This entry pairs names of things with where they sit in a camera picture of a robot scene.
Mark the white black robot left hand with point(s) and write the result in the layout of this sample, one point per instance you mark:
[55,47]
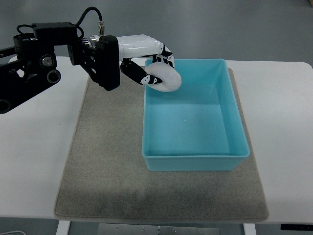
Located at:
[136,46]

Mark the white bunny toy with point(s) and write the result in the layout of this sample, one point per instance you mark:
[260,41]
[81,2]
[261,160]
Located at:
[164,77]

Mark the blue plastic box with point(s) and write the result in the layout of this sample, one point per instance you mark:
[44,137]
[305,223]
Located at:
[197,127]

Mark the grey felt mat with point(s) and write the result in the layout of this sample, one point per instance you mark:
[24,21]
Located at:
[106,179]

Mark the metal table crossbar plate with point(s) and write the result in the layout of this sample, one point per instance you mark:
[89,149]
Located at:
[125,229]

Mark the white left table leg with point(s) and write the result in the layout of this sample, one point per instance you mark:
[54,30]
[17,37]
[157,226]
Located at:
[63,227]

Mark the white table leg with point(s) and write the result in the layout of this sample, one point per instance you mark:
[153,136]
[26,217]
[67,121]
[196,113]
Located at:
[249,229]
[63,227]

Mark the white right table leg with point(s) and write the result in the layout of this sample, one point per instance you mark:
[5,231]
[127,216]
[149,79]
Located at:
[249,229]

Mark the black table control panel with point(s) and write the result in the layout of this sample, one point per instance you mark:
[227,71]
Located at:
[296,227]

